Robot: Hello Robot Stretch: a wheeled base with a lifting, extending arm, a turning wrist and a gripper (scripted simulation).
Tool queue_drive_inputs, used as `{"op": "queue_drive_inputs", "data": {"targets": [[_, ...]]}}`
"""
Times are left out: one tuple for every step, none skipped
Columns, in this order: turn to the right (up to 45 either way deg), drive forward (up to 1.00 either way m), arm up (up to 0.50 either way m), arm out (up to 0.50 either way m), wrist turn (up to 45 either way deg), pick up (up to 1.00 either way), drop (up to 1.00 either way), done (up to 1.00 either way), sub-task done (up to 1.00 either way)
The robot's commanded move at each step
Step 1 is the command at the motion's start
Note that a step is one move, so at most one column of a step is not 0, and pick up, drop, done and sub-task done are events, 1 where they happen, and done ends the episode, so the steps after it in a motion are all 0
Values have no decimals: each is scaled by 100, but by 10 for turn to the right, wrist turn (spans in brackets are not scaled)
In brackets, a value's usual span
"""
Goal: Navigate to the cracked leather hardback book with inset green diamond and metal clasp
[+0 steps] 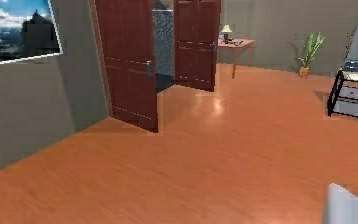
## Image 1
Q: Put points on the dark flat object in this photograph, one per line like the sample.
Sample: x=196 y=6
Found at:
x=237 y=42

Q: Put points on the white rounded chair back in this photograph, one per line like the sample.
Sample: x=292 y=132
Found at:
x=343 y=206

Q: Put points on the black frame glass stand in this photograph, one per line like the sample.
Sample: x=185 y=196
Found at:
x=350 y=90

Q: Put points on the green potted house plant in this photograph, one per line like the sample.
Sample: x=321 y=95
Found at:
x=309 y=50

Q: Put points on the brown wooden side table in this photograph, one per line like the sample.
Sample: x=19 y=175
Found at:
x=237 y=46

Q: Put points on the dark red room door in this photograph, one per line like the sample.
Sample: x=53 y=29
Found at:
x=196 y=43
x=128 y=63

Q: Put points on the framed sky landscape picture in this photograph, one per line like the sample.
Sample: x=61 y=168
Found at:
x=17 y=30

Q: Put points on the cream shade table lamp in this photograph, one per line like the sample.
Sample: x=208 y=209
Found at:
x=226 y=31

